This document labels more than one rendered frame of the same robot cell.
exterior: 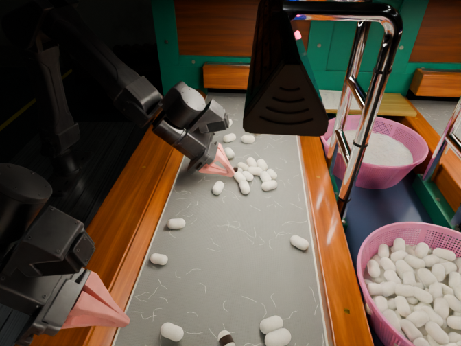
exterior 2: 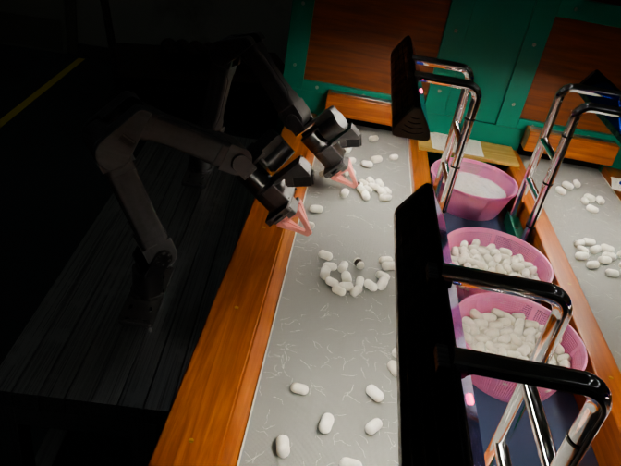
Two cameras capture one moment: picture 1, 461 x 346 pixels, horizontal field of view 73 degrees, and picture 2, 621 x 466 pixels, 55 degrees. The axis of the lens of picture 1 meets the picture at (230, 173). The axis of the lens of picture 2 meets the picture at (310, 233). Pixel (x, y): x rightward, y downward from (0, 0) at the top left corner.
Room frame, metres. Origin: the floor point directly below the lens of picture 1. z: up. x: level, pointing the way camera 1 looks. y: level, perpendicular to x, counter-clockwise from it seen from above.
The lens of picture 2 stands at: (-0.92, 0.21, 1.51)
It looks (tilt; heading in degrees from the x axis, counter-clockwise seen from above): 32 degrees down; 356
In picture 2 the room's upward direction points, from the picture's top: 10 degrees clockwise
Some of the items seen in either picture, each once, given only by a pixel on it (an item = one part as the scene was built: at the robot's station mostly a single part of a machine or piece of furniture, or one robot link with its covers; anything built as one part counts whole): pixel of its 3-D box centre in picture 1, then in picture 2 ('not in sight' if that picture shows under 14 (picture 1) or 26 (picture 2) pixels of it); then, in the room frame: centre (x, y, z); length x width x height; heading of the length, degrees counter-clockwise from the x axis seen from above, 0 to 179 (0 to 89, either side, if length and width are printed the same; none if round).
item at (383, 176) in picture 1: (367, 152); (469, 190); (0.71, -0.38, 0.72); 0.27 x 0.27 x 0.10
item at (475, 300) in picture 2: not in sight; (512, 350); (0.00, -0.31, 0.72); 0.27 x 0.27 x 0.10
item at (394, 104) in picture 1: (354, 101); (466, 148); (0.93, -0.40, 0.77); 0.33 x 0.15 x 0.01; 85
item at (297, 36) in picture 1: (278, 23); (408, 79); (0.57, -0.08, 1.08); 0.62 x 0.08 x 0.07; 175
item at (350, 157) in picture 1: (310, 121); (422, 149); (0.56, -0.16, 0.90); 0.20 x 0.19 x 0.45; 175
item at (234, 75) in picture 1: (249, 75); (370, 108); (1.01, -0.06, 0.83); 0.30 x 0.06 x 0.07; 85
